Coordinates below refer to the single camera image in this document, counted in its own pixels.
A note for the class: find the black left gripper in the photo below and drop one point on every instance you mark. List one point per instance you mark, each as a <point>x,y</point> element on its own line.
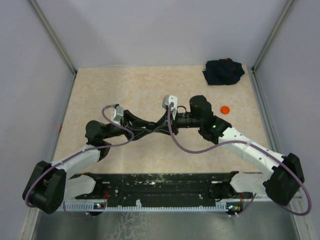
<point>125,121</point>

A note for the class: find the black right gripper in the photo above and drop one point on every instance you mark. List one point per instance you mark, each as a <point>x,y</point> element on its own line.
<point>163,129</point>

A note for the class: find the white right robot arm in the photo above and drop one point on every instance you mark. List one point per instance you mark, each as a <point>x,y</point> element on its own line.
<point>280,176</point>

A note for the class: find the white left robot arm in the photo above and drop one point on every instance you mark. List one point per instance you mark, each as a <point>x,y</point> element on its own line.
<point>51,184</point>

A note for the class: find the orange earbud charging case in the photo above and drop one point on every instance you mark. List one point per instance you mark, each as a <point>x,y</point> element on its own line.
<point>225,110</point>

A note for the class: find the dark crumpled cloth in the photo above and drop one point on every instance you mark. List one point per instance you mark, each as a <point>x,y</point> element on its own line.
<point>223,72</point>

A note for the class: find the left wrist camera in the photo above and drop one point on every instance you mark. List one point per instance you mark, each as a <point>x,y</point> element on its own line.
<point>117,114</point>

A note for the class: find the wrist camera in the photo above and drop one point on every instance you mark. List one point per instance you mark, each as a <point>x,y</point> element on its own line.
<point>170,102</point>
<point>117,114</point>

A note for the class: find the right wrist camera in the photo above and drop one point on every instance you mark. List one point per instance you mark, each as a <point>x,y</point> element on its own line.
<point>170,102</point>

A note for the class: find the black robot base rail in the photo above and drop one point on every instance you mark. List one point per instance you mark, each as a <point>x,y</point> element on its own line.
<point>162,189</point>

